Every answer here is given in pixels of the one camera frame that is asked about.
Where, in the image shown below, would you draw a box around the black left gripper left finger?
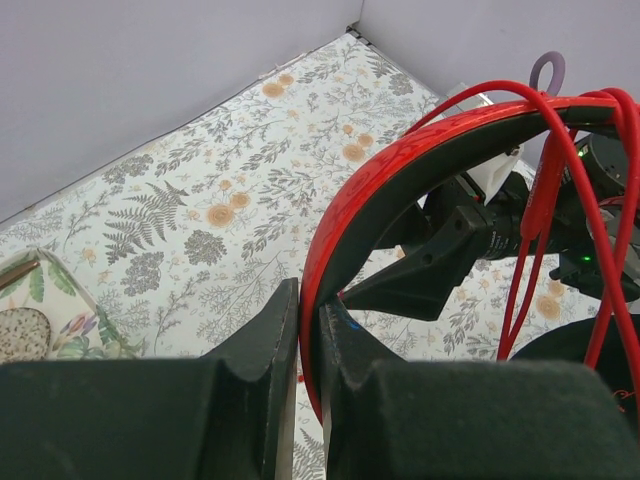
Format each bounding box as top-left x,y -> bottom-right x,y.
1,278 -> 298,479

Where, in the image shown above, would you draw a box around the floral patterned table mat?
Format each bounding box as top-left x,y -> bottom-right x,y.
1,36 -> 639,391

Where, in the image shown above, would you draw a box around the copper coloured knife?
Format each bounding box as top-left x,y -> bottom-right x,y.
0,260 -> 40,289

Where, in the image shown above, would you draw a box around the speckled ceramic saucer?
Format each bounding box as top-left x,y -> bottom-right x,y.
0,307 -> 51,364

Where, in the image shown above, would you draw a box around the floral leaf print tray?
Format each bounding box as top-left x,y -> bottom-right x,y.
1,248 -> 143,360

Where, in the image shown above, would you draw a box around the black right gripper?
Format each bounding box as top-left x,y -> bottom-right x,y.
341,174 -> 500,320

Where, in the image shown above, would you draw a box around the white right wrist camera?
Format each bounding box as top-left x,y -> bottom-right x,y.
447,84 -> 529,201

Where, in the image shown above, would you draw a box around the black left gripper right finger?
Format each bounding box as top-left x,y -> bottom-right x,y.
318,301 -> 639,479

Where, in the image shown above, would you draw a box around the red black headphones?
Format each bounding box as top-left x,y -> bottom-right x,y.
299,96 -> 615,418

